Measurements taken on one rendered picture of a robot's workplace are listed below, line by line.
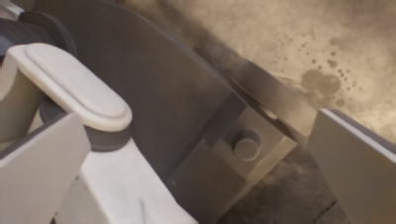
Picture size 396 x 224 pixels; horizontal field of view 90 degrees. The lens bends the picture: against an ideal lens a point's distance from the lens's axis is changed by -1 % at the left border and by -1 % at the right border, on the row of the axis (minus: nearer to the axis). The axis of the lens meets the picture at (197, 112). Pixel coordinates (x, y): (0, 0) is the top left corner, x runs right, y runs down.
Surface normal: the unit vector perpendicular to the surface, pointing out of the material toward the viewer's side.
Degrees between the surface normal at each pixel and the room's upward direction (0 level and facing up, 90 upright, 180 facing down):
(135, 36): 0
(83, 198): 18
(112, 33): 0
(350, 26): 0
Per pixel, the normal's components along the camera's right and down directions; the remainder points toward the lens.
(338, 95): -0.25, 0.18
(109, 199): 0.59, -0.75
